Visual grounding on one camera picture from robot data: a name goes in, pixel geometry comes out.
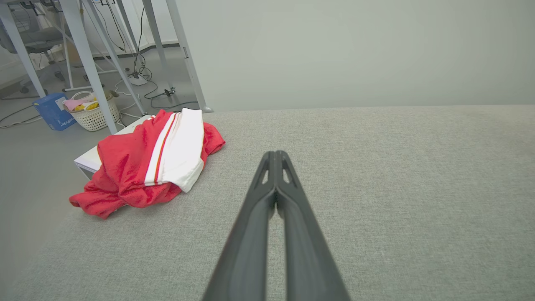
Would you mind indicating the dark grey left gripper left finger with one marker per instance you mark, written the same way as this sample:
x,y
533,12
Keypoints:
x,y
250,234

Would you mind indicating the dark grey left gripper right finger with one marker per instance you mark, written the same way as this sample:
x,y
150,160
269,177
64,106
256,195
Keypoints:
x,y
305,242

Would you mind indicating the red and white basketball jersey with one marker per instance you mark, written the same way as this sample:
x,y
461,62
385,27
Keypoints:
x,y
125,167

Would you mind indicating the small black clamp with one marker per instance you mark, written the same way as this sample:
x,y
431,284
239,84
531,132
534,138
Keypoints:
x,y
169,92

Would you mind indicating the low white table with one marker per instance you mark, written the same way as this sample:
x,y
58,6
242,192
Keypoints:
x,y
88,161

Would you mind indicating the white plastic laundry basket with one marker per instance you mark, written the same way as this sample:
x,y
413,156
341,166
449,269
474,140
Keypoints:
x,y
98,119

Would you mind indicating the white power strip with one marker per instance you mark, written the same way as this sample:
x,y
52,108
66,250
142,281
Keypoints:
x,y
138,79

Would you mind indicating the yellow cloth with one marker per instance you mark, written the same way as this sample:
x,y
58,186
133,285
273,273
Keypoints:
x,y
91,106

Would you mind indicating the pink cloth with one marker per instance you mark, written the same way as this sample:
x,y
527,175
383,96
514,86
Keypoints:
x,y
75,103

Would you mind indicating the blue cardboard box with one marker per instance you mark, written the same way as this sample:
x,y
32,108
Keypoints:
x,y
52,113

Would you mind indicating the grey office chair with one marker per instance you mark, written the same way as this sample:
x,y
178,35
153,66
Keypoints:
x,y
39,39

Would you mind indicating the white metal desk frame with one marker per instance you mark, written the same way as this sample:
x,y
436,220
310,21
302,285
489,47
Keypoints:
x,y
90,62

